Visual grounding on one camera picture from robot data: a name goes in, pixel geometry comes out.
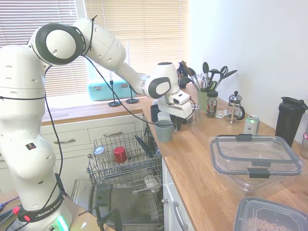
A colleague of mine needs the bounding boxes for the spice jar black lid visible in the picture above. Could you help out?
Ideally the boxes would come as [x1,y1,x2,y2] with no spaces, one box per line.
[206,90,218,118]

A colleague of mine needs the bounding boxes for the wire lower dishwasher rack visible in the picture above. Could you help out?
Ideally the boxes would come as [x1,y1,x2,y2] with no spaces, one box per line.
[132,177,166,217]

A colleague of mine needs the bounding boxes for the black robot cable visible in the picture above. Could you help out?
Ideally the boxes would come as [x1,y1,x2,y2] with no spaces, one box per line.
[0,14,196,229]

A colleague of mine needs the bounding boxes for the white drawer cabinet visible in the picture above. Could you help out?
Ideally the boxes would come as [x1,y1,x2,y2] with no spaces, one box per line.
[0,114,145,193]

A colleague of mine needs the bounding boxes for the built-in dishwasher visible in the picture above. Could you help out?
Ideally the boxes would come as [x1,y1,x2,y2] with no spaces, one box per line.
[71,113,167,231]

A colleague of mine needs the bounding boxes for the glass French press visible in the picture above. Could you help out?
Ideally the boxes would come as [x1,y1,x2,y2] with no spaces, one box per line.
[225,90,245,124]

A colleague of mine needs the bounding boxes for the metal cabinet handle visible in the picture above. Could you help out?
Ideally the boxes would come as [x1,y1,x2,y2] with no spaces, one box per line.
[172,201,190,231]

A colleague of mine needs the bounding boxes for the white bowl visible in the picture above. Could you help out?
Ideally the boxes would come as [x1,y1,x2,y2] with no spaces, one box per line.
[143,175,161,193]

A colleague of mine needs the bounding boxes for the clear glass silver base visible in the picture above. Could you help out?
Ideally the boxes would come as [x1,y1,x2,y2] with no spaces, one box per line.
[92,146,109,167]

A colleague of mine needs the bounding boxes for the black camera stand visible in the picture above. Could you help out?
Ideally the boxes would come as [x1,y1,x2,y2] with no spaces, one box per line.
[78,205,123,231]

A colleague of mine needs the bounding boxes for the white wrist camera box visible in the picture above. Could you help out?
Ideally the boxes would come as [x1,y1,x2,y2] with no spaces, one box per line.
[166,92,191,106]

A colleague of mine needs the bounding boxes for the turquoise metal box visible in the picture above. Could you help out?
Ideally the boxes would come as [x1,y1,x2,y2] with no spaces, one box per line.
[87,78,138,102]

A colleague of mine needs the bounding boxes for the dark blue vase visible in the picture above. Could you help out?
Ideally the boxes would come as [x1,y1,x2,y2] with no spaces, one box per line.
[177,62,191,80]

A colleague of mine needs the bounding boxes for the beige window blind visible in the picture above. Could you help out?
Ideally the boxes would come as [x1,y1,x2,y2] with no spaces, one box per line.
[84,0,191,90]

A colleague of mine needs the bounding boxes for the black shaker bottle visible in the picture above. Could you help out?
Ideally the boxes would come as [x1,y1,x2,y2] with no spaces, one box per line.
[275,96,308,148]

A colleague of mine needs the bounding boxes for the grey blue mug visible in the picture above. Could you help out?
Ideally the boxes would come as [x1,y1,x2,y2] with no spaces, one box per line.
[155,119,178,143]

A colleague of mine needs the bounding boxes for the red mug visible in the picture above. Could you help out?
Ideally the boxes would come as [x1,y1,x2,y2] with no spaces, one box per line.
[113,147,128,165]

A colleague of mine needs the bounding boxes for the wire dishwasher rack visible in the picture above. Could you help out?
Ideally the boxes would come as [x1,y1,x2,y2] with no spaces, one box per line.
[86,131,162,188]
[132,177,166,217]

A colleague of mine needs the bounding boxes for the green utensil holder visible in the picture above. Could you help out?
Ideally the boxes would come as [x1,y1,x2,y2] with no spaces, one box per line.
[197,90,209,113]

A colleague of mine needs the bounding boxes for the green white drink can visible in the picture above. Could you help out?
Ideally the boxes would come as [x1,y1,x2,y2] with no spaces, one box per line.
[244,115,260,135]

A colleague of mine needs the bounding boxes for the clear drinking glass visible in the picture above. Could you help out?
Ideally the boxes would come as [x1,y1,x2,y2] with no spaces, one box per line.
[187,103,202,130]

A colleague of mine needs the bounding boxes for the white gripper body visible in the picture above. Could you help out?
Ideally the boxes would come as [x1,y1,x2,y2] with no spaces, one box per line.
[157,97,194,120]

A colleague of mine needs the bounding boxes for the grey plastic food container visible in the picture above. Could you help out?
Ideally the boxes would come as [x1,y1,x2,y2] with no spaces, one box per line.
[233,196,308,231]

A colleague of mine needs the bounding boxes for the white door cabinet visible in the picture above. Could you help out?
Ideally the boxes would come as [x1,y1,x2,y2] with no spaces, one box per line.
[162,156,195,231]

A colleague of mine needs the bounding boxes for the metal whisk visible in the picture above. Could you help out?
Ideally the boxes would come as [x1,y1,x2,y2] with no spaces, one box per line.
[191,74,207,92]

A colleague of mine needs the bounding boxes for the black candlestick holder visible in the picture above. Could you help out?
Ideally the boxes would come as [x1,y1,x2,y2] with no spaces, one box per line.
[126,84,139,104]
[107,80,121,107]

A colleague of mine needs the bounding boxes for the black spatula in rack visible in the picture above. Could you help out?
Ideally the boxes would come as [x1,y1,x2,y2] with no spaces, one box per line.
[133,134,154,158]

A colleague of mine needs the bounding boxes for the white window blind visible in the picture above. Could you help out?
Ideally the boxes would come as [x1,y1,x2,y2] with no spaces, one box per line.
[0,0,89,97]

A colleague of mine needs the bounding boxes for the clear container black clips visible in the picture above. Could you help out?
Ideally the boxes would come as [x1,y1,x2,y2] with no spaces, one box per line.
[208,133,303,192]

